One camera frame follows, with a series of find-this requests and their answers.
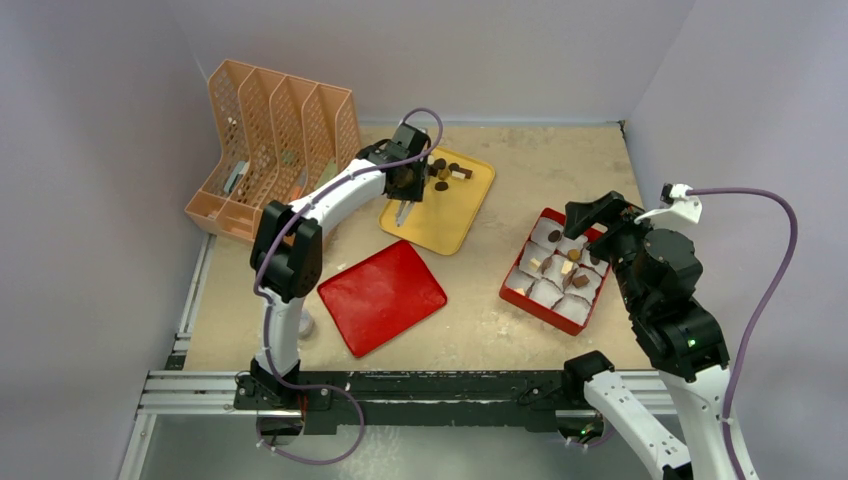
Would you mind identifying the yellow plastic tray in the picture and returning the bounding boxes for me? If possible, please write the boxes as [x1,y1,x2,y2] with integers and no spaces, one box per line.
[378,147,495,256]

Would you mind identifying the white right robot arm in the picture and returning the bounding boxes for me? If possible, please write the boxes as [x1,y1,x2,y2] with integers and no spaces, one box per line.
[561,185,757,479]

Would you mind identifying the red chocolate box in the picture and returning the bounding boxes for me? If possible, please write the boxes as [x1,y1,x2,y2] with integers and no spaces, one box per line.
[499,208,610,336]

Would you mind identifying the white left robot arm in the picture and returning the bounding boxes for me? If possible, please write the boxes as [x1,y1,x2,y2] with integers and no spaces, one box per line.
[250,122,441,409]

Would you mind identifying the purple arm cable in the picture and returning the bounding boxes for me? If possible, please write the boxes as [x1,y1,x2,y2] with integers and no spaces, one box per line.
[688,187,799,480]
[251,107,445,468]

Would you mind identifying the small clear plastic cup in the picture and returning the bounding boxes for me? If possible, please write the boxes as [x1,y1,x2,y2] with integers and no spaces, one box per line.
[298,310,315,340]

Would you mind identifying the red box lid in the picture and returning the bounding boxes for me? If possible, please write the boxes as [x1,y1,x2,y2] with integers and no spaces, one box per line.
[317,240,448,358]

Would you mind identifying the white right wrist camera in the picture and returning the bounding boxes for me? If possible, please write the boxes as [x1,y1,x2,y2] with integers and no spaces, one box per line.
[634,183,703,231]

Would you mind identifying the metal serving tongs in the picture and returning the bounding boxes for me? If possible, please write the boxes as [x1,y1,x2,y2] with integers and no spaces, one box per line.
[395,200,416,228]

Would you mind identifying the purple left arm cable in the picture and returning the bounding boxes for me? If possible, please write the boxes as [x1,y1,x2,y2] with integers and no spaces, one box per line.
[251,107,445,468]

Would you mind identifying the orange plastic file organizer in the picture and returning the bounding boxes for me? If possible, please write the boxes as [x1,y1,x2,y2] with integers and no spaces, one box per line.
[185,60,362,244]

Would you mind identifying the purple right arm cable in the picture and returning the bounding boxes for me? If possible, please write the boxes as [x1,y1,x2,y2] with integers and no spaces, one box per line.
[688,187,799,480]

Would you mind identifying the black aluminium base frame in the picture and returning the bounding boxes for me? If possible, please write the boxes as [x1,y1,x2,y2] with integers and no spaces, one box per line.
[135,369,670,439]

